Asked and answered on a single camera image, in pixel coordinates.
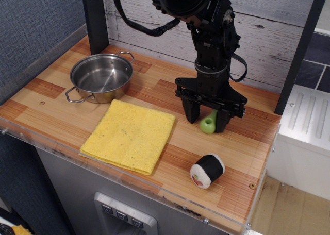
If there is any black right frame post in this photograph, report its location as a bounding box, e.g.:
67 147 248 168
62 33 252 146
274 0 326 115

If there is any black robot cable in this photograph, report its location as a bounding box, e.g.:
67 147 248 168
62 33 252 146
111 0 181 37

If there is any green handled grey spatula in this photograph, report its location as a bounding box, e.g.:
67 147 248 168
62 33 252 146
200 110 218 134

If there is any clear acrylic edge guard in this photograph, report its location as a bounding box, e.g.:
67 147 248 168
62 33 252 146
1 108 281 234

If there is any black left frame post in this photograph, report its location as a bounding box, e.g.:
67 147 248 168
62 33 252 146
82 0 109 55

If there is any black frame post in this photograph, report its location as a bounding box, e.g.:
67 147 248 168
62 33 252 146
82 0 109 55
274 0 326 115

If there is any white ribbed appliance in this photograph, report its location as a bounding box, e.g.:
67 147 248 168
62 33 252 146
267 85 329 199

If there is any stainless steel pot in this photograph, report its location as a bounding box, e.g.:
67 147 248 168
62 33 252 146
65 51 135 104

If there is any yellow cloth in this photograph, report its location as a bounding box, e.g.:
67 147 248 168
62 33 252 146
80 99 175 175

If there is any plush sushi roll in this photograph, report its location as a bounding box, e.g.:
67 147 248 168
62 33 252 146
190 153 225 189

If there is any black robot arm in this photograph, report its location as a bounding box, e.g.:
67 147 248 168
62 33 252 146
152 0 248 133

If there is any yellow object bottom left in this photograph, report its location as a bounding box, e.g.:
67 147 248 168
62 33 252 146
11 225 32 235

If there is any grey dispenser button panel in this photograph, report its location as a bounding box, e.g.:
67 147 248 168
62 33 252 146
94 192 158 234

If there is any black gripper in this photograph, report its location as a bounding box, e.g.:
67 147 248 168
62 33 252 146
175 70 248 133

